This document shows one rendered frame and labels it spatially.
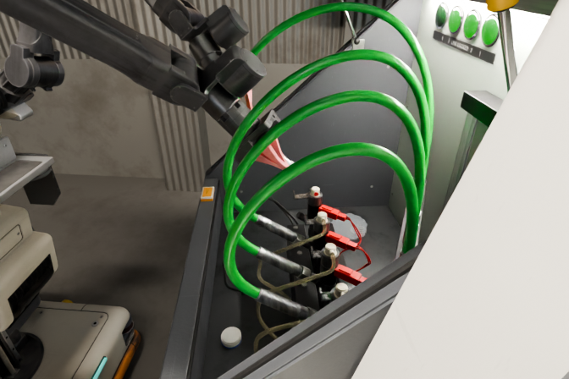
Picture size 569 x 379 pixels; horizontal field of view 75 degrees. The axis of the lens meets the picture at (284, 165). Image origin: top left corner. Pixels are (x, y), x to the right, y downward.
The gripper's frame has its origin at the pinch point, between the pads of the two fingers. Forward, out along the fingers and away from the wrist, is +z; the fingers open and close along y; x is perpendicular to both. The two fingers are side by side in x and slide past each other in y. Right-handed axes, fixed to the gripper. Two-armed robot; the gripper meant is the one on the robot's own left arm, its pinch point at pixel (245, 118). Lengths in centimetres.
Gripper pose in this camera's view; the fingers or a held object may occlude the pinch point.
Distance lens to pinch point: 76.1
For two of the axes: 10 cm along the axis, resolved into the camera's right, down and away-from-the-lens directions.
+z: 4.9, 8.5, -1.6
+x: -6.4, 4.8, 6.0
